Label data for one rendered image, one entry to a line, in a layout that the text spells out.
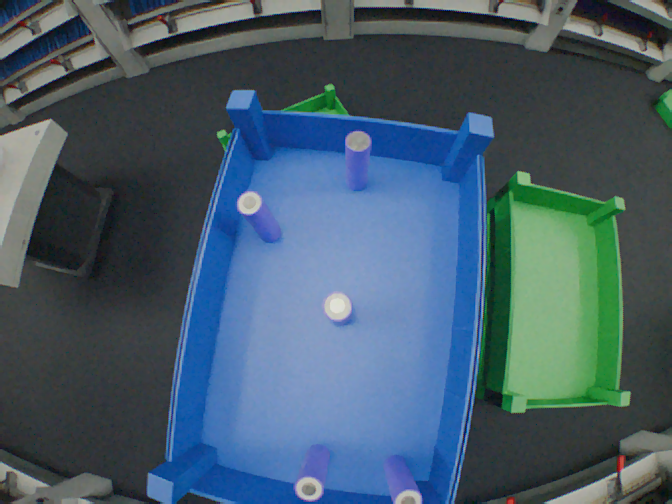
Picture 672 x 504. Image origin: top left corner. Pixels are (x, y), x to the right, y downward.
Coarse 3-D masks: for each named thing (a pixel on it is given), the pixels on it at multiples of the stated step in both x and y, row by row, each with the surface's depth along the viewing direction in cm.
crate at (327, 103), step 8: (328, 88) 70; (320, 96) 73; (328, 96) 72; (296, 104) 72; (304, 104) 73; (312, 104) 75; (320, 104) 76; (328, 104) 75; (336, 104) 74; (312, 112) 77; (320, 112) 77; (328, 112) 77; (336, 112) 77; (344, 112) 72; (224, 136) 68; (224, 144) 71
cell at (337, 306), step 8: (328, 296) 19; (336, 296) 19; (344, 296) 19; (328, 304) 19; (336, 304) 19; (344, 304) 19; (352, 304) 19; (328, 312) 19; (336, 312) 19; (344, 312) 19; (336, 320) 19; (344, 320) 20
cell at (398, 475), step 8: (392, 456) 22; (400, 456) 22; (384, 464) 21; (392, 464) 20; (400, 464) 20; (392, 472) 19; (400, 472) 18; (408, 472) 19; (392, 480) 18; (400, 480) 17; (408, 480) 17; (392, 488) 17; (400, 488) 16; (408, 488) 16; (416, 488) 16; (392, 496) 16; (400, 496) 16; (408, 496) 16; (416, 496) 16
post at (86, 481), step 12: (72, 480) 49; (84, 480) 51; (96, 480) 52; (108, 480) 54; (48, 492) 40; (60, 492) 42; (72, 492) 44; (84, 492) 45; (96, 492) 48; (108, 492) 52
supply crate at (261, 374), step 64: (256, 128) 24; (320, 128) 26; (384, 128) 24; (320, 192) 28; (384, 192) 28; (448, 192) 27; (256, 256) 26; (320, 256) 26; (384, 256) 26; (448, 256) 26; (192, 320) 21; (256, 320) 25; (320, 320) 25; (384, 320) 25; (448, 320) 25; (192, 384) 21; (256, 384) 24; (320, 384) 24; (384, 384) 23; (448, 384) 22; (192, 448) 21; (256, 448) 22; (384, 448) 22; (448, 448) 19
